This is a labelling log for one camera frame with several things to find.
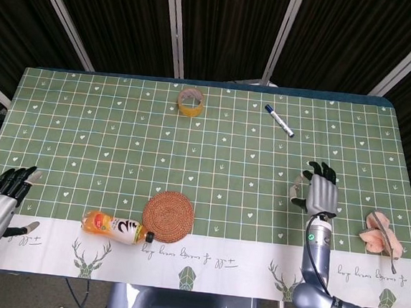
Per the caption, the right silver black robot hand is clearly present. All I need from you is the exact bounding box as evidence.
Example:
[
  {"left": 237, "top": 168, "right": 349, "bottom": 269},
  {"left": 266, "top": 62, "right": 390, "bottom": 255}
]
[{"left": 290, "top": 159, "right": 342, "bottom": 220}]

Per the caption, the blue and white marker pen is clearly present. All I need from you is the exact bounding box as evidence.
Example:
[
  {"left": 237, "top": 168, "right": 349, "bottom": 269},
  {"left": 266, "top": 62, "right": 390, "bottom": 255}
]
[{"left": 262, "top": 103, "right": 298, "bottom": 139}]

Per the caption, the green checked tablecloth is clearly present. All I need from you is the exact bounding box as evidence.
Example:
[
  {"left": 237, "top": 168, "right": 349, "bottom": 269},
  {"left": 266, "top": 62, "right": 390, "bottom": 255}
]
[{"left": 0, "top": 63, "right": 411, "bottom": 308}]

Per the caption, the orange juice plastic bottle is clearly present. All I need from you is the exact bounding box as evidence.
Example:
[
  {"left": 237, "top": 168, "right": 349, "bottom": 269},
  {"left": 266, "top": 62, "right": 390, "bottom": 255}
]
[{"left": 79, "top": 209, "right": 157, "bottom": 248}]

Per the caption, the round woven rattan coaster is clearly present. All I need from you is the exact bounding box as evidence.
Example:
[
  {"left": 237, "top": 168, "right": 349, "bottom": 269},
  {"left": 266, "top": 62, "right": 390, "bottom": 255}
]
[{"left": 140, "top": 188, "right": 196, "bottom": 246}]

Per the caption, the yellow packing tape roll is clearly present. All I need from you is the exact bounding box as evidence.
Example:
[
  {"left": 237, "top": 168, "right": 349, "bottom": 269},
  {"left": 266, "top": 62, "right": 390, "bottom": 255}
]
[{"left": 176, "top": 88, "right": 207, "bottom": 119}]

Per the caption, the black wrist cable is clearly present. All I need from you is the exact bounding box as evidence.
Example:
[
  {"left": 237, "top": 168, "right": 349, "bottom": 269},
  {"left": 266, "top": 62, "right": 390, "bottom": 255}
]
[{"left": 301, "top": 213, "right": 341, "bottom": 299}]

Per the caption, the pink plush cloth with strap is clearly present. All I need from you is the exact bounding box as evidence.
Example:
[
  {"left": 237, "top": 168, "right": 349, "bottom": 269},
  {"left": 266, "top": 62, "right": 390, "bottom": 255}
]
[{"left": 356, "top": 209, "right": 407, "bottom": 276}]

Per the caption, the blue floor cable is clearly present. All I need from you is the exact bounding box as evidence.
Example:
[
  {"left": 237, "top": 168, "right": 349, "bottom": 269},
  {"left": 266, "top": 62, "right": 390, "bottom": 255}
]
[{"left": 63, "top": 278, "right": 89, "bottom": 308}]

